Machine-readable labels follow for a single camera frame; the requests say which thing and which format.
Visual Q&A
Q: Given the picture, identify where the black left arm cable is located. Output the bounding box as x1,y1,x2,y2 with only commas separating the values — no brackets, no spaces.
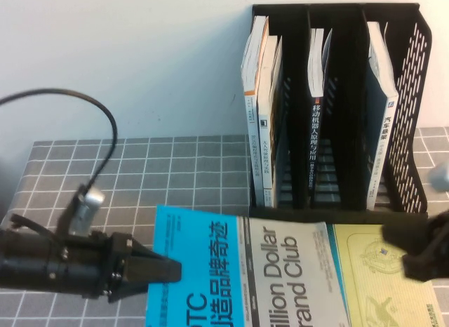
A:
0,88,119,193

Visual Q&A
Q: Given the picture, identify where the yellow-green mechanisms sourcebook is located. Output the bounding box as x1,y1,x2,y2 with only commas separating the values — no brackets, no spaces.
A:
324,222,446,327

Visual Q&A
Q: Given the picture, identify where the white spine book dark cover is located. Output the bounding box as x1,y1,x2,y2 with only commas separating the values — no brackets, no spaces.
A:
256,34,284,208

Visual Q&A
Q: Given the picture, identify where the white blue car suspension book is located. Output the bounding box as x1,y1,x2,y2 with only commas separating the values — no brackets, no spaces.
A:
364,21,399,211

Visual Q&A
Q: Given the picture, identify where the grey checked tablecloth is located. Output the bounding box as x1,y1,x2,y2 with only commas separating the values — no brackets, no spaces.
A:
0,126,449,327

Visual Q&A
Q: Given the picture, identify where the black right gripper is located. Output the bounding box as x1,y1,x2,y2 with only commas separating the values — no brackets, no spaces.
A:
380,210,449,282

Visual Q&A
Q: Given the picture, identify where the black spine robotics book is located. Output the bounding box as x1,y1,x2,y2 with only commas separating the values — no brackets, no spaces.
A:
307,27,333,201

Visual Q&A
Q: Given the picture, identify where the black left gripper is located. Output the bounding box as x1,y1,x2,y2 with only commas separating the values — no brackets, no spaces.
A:
99,231,182,304

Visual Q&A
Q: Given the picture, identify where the blue grey Dollar Club book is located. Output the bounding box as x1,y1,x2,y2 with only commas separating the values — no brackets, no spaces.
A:
145,203,351,327

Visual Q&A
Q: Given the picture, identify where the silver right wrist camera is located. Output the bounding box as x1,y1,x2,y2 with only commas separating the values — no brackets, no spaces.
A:
429,164,449,192

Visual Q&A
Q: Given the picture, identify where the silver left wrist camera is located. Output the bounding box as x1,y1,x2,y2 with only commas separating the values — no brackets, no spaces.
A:
58,185,105,239

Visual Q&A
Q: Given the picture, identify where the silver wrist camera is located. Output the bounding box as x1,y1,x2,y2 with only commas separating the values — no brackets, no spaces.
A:
429,164,449,192
58,185,105,239

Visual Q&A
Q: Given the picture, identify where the black mesh book stand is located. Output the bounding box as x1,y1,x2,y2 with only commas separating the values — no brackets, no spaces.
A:
248,3,433,227

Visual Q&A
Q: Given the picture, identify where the white book with orange spine band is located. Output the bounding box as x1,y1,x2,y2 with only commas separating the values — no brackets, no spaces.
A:
240,15,270,207

